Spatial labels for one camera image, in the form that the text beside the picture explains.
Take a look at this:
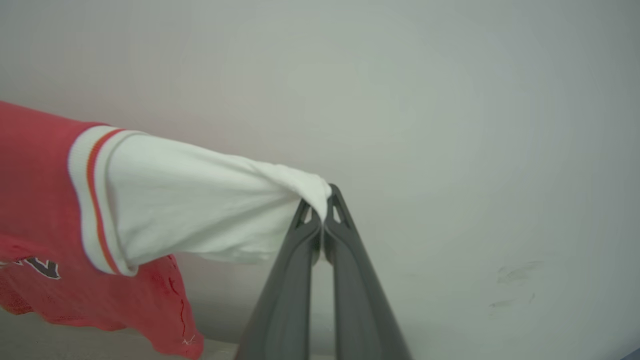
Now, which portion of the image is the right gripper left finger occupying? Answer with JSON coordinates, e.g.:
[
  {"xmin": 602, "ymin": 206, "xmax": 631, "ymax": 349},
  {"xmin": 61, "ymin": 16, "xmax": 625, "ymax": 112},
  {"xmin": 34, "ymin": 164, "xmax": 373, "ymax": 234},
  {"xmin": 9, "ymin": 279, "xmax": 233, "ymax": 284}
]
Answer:
[{"xmin": 234, "ymin": 199, "xmax": 322, "ymax": 360}]

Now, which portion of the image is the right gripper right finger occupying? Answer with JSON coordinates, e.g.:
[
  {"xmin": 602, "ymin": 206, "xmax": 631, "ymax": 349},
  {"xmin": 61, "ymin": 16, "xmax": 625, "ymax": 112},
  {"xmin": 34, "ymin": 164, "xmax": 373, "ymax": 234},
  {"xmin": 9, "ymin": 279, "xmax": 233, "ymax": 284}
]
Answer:
[{"xmin": 323, "ymin": 183, "xmax": 414, "ymax": 360}]

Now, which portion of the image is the red and white garment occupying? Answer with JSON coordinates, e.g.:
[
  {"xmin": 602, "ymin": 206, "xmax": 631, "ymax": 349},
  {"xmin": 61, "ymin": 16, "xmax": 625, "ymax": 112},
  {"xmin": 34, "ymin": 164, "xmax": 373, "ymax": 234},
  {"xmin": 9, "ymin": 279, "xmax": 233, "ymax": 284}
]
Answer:
[{"xmin": 0, "ymin": 100, "xmax": 333, "ymax": 360}]

